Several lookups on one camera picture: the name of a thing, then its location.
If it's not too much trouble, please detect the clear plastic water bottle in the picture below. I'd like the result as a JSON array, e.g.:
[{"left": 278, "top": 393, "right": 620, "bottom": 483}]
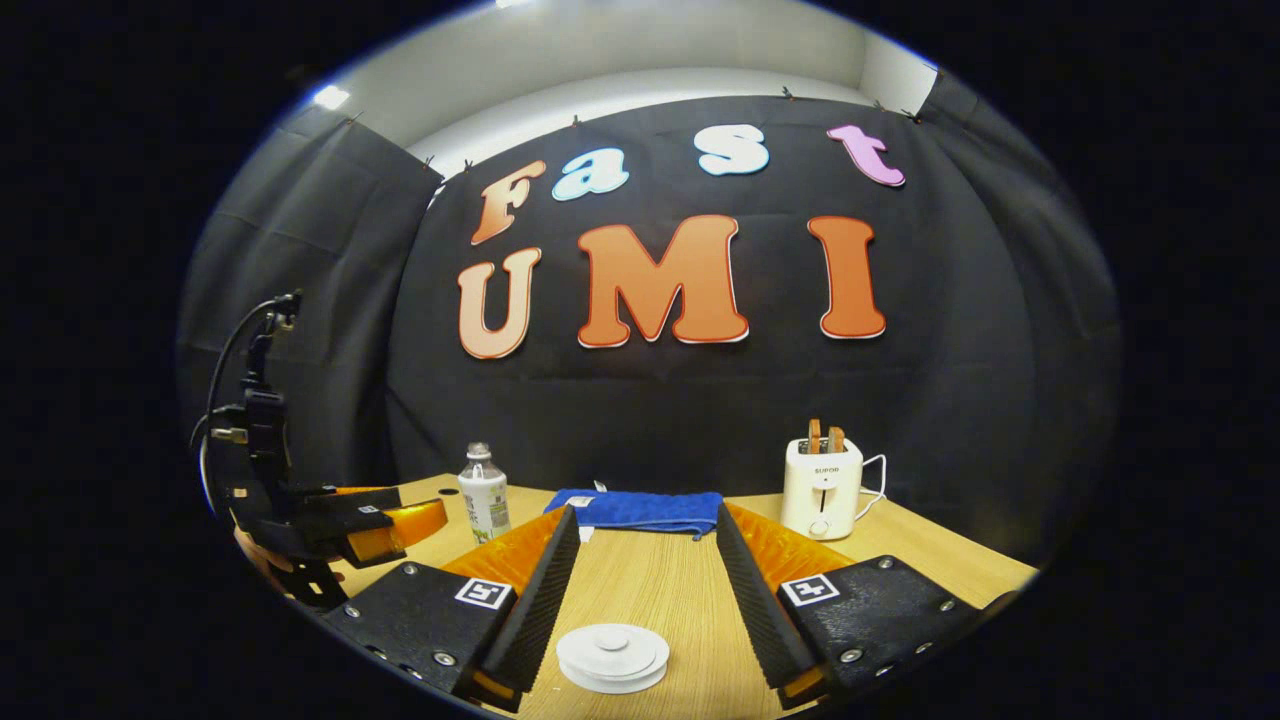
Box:
[{"left": 458, "top": 441, "right": 512, "bottom": 546}]

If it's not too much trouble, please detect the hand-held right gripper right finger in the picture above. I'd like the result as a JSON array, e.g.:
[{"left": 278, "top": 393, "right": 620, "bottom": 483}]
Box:
[{"left": 715, "top": 500, "right": 1021, "bottom": 711}]

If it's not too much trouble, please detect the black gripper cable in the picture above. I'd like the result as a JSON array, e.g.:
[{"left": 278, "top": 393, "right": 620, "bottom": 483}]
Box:
[{"left": 190, "top": 292, "right": 301, "bottom": 511}]

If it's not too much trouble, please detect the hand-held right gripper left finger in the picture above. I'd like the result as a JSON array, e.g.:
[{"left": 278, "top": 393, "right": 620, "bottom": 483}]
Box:
[{"left": 320, "top": 503, "right": 583, "bottom": 713}]

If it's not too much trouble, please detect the blue towel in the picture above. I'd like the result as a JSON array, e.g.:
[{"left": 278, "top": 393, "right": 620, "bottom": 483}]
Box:
[{"left": 544, "top": 487, "right": 724, "bottom": 542}]

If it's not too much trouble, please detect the white toaster cable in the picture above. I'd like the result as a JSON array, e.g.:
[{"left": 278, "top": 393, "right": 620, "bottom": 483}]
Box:
[{"left": 860, "top": 454, "right": 889, "bottom": 523}]

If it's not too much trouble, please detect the white teacup lid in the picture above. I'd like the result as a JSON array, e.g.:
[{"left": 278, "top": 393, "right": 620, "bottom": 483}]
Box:
[{"left": 556, "top": 623, "right": 671, "bottom": 682}]

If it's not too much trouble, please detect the white toaster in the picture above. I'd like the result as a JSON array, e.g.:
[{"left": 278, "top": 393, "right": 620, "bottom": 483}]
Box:
[{"left": 780, "top": 437, "right": 865, "bottom": 542}]

